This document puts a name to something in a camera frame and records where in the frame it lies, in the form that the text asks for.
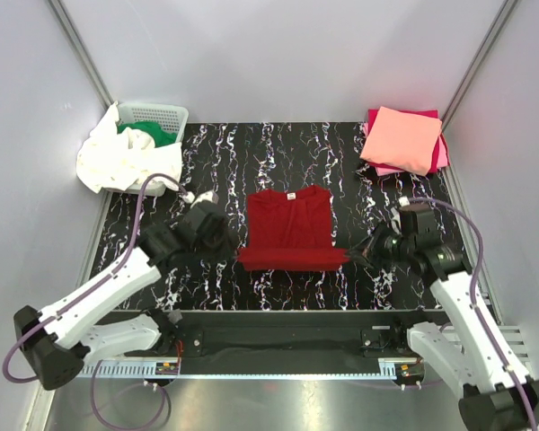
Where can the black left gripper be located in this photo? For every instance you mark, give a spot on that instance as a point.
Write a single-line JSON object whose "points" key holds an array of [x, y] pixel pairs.
{"points": [[221, 238]]}

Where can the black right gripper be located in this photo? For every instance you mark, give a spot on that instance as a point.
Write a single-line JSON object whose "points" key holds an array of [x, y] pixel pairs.
{"points": [[373, 247]]}

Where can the dark red t shirt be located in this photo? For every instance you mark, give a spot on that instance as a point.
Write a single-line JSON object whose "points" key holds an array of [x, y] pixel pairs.
{"points": [[291, 231]]}

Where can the white t shirt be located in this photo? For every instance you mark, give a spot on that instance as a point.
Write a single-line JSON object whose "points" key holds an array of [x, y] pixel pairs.
{"points": [[93, 164]]}

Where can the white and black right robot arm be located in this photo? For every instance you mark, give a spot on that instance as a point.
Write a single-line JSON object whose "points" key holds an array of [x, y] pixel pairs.
{"points": [[494, 389]]}

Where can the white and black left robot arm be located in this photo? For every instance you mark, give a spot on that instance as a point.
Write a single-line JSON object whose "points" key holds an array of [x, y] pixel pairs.
{"points": [[59, 340]]}

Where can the green t shirt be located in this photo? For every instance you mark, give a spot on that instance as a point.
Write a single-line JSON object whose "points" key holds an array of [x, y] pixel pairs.
{"points": [[144, 132]]}

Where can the folded pink t shirt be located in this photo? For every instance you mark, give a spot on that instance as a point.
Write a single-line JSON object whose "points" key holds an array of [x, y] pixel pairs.
{"points": [[440, 160]]}

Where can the folded salmon t shirt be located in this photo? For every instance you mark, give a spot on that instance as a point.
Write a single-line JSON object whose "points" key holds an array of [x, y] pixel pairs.
{"points": [[402, 140]]}

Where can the white plastic laundry basket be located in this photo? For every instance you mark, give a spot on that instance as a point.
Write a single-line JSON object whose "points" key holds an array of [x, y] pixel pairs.
{"points": [[153, 170]]}

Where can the folded crimson t shirt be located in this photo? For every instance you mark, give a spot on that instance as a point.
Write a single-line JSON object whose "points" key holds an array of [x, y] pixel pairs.
{"points": [[372, 114]]}

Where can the left orange connector board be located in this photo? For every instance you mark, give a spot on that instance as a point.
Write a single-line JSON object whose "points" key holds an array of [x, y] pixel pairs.
{"points": [[167, 368]]}

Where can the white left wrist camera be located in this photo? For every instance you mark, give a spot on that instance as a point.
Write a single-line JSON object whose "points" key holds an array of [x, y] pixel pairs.
{"points": [[202, 199]]}

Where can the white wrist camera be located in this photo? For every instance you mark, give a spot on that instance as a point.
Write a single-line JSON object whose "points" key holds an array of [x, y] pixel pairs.
{"points": [[202, 199], [416, 222]]}

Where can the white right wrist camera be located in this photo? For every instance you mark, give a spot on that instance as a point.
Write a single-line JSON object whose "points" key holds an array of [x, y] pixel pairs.
{"points": [[416, 222]]}

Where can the white slotted cable duct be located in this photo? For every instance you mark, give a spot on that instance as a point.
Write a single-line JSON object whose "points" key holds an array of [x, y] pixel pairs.
{"points": [[194, 368]]}

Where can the left corner aluminium post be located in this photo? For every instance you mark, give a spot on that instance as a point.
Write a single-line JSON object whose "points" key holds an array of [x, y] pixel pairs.
{"points": [[77, 45]]}

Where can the corner aluminium post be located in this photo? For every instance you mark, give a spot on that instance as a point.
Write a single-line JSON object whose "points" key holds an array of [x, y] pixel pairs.
{"points": [[77, 45], [482, 53]]}

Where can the right corner aluminium post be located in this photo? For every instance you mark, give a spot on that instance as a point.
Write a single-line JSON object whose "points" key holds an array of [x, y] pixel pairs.
{"points": [[482, 53]]}

